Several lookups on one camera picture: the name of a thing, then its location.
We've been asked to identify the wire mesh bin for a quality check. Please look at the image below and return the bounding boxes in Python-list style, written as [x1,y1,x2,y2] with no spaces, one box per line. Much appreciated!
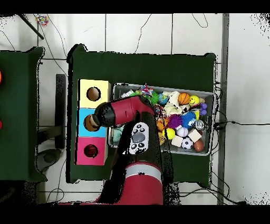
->
[108,82,216,156]

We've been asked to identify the black rod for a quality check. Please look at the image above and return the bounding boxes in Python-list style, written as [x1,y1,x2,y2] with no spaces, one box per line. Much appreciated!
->
[18,13,45,40]

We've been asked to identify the purple spiky ball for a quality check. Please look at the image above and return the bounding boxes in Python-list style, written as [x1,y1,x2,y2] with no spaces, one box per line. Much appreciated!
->
[167,114,183,129]

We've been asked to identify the black upright panel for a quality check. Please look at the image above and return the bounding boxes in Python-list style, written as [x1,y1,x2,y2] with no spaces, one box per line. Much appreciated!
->
[55,73,66,150]

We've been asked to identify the wooden box with three holes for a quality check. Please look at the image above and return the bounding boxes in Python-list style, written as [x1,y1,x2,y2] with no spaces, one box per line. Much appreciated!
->
[74,79,112,166]

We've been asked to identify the dark green side table cloth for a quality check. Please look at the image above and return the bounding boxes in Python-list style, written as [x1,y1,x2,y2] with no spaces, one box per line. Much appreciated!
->
[0,46,47,182]

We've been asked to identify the black cable with connector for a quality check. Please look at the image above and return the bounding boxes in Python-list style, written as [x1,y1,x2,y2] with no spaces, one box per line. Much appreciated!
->
[213,120,270,130]

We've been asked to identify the orange striped tiger plush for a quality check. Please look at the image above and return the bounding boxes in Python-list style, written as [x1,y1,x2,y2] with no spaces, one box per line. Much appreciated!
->
[83,144,99,158]

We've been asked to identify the yellow smiley face ball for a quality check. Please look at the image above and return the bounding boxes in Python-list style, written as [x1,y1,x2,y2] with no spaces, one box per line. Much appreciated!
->
[189,95,200,107]

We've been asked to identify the brown football toy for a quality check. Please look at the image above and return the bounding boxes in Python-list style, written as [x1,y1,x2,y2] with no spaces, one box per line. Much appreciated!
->
[193,139,205,152]

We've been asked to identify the black and white soccer ball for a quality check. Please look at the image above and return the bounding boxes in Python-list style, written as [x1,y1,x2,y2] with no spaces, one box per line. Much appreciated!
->
[181,137,194,150]

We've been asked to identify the orange basketball toy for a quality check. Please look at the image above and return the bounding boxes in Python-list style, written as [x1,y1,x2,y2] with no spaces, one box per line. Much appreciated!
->
[178,92,191,106]

